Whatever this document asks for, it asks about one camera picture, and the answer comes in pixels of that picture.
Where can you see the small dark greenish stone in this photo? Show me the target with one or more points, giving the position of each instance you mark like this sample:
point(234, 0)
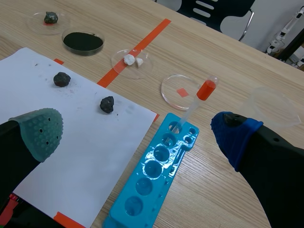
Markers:
point(50, 17)

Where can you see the glass dish with black powder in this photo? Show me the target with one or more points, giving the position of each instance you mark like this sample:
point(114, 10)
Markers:
point(83, 41)

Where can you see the white lump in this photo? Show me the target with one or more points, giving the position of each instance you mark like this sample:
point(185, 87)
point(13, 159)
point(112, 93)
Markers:
point(139, 62)
point(129, 59)

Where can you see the turquoise rack with round holes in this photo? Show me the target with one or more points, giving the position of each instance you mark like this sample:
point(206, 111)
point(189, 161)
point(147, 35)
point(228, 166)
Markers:
point(152, 175)

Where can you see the clear glass dish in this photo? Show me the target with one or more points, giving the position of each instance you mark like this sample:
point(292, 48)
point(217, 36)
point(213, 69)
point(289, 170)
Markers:
point(48, 22)
point(142, 69)
point(175, 95)

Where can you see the white sheet of paper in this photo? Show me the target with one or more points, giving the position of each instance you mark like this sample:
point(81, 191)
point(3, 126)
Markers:
point(78, 147)

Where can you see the dropper with red bulb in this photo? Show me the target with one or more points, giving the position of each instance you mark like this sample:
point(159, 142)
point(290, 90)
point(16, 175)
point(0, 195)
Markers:
point(205, 90)

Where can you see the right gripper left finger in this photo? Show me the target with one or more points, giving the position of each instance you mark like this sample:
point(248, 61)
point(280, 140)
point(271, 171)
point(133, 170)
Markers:
point(28, 147)

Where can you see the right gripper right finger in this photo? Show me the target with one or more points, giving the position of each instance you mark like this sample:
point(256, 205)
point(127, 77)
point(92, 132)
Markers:
point(268, 161)

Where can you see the dark blue chair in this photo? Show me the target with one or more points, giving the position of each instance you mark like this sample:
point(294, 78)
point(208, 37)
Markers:
point(213, 14)

